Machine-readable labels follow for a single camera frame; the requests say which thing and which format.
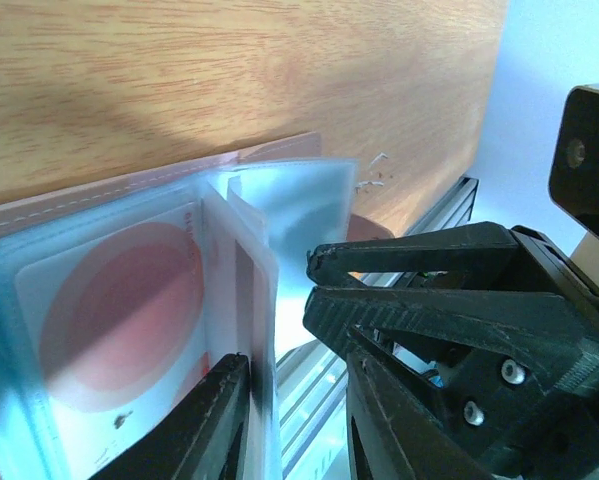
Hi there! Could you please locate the white magnetic stripe card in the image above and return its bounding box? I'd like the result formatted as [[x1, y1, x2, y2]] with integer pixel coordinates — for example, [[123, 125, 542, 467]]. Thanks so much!
[[235, 240, 278, 454]]

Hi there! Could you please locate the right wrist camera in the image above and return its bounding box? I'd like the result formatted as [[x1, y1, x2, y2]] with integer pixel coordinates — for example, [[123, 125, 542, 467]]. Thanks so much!
[[548, 84, 599, 262]]

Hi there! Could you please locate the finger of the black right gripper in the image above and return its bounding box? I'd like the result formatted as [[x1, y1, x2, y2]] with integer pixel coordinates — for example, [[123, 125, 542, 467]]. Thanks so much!
[[306, 222, 519, 288]]

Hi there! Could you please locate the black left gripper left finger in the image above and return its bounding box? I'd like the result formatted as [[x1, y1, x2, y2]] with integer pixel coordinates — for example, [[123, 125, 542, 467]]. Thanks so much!
[[93, 354, 250, 480]]

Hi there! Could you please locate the aluminium front rail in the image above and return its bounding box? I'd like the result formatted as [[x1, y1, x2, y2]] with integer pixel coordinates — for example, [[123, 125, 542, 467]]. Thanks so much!
[[277, 177, 479, 479]]

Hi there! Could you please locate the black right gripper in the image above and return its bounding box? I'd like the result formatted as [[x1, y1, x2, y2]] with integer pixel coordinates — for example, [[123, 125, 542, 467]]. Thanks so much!
[[303, 227, 599, 475]]

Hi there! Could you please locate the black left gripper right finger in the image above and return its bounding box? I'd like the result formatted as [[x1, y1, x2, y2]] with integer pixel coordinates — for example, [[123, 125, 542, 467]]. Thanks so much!
[[346, 353, 493, 479]]

